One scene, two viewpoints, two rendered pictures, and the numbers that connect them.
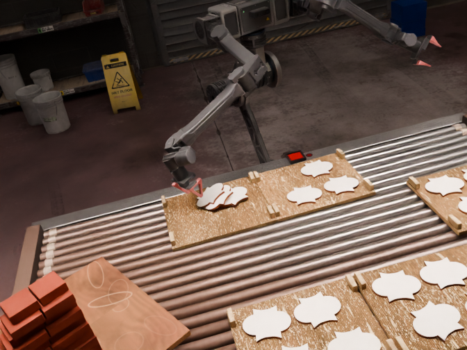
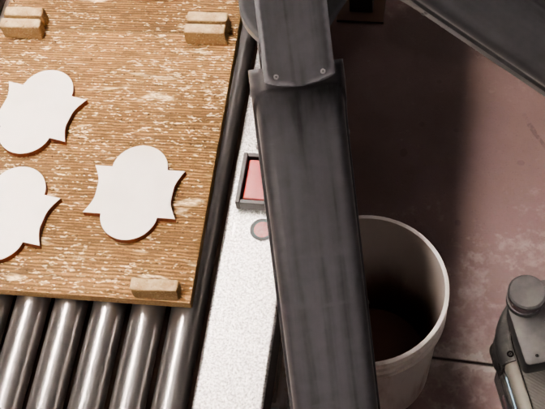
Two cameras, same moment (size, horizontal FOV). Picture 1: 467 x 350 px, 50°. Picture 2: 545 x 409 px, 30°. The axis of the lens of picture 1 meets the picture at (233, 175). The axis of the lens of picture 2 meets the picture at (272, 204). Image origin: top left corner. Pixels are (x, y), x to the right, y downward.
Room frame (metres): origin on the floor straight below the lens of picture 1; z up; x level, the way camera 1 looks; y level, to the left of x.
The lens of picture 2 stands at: (2.27, -0.92, 2.04)
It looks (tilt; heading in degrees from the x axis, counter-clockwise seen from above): 59 degrees down; 115
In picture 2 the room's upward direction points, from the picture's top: 11 degrees counter-clockwise
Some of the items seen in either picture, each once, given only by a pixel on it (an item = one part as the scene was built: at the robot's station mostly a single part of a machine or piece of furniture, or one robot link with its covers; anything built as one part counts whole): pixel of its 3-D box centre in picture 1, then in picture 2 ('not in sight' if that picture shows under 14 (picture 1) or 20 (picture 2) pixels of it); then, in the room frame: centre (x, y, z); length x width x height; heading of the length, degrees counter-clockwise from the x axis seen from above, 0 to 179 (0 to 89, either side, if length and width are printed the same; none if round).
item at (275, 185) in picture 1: (310, 184); (87, 156); (1.73, -0.31, 0.93); 0.41 x 0.35 x 0.02; 98
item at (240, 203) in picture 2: (295, 157); (268, 182); (1.98, -0.30, 0.92); 0.08 x 0.08 x 0.02; 7
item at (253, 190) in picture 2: (295, 157); (268, 182); (1.98, -0.30, 0.92); 0.06 x 0.06 x 0.01; 7
